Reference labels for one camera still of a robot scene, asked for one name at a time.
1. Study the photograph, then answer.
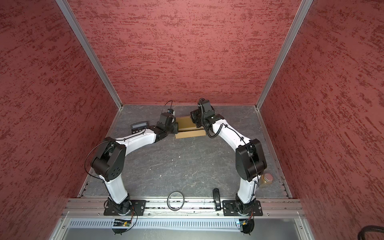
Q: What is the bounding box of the jar with pink lid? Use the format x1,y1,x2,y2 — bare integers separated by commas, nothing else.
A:
258,173,274,188

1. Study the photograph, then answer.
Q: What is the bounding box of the white perforated cable duct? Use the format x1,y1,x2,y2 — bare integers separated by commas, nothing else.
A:
68,218,240,231

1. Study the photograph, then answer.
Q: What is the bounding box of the black cable bottom right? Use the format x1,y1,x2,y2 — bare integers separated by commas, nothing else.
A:
357,224,384,240

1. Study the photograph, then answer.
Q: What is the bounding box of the black rubber ring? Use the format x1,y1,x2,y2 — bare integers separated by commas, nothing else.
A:
166,190,185,212

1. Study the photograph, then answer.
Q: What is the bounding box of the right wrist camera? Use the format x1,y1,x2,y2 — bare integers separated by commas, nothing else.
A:
199,98,215,118

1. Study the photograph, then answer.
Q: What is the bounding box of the brown cardboard box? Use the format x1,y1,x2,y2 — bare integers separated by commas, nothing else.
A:
175,116,206,139

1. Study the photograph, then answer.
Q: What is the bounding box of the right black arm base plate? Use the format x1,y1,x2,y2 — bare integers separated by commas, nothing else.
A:
222,200,263,217

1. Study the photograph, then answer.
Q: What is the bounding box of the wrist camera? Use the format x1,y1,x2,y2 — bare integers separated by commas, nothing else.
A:
167,109,175,115
199,98,215,118

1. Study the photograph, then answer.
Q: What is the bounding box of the black desk calculator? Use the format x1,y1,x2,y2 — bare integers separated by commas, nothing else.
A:
131,121,149,134

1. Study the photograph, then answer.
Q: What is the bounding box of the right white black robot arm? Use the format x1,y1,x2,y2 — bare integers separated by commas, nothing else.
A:
190,109,267,215

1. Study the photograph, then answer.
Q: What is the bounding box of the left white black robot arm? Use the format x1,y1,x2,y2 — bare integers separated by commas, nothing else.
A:
91,109,178,215

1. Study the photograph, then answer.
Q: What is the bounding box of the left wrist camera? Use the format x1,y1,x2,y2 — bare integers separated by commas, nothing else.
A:
167,109,175,115

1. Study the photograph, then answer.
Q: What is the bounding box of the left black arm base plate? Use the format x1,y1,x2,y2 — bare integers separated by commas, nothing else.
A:
104,198,147,217

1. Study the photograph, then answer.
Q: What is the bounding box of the aluminium front rail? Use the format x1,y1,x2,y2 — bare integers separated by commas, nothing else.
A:
61,197,306,219

